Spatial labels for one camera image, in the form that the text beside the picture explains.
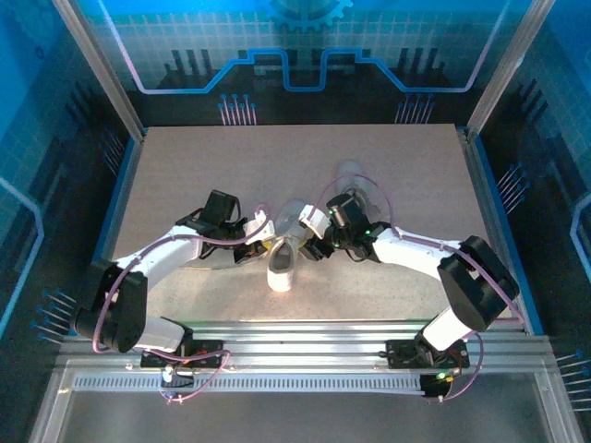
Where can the aluminium front frame rail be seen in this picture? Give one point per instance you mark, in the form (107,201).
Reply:
(300,341)

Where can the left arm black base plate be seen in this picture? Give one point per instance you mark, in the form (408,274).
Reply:
(210,361)

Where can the white sneaker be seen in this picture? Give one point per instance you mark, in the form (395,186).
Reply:
(281,277)
(351,173)

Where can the aluminium side rail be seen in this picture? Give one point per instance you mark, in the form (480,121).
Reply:
(484,198)

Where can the blue table edge strip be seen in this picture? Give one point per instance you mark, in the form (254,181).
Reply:
(119,198)
(498,198)

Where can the aluminium frame post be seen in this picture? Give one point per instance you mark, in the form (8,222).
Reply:
(102,69)
(506,69)

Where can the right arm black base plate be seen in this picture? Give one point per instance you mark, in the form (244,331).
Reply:
(399,355)

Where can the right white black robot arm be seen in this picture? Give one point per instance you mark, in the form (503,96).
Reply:
(475,281)

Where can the small controller board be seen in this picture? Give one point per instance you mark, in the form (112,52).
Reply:
(177,383)
(436,385)

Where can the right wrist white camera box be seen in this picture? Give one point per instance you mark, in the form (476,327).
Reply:
(314,226)

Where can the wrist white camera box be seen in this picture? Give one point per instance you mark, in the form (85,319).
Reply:
(258,228)
(314,226)

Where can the grey metal front panel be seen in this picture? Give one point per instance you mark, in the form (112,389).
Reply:
(295,420)

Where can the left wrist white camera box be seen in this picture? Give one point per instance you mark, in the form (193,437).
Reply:
(258,228)

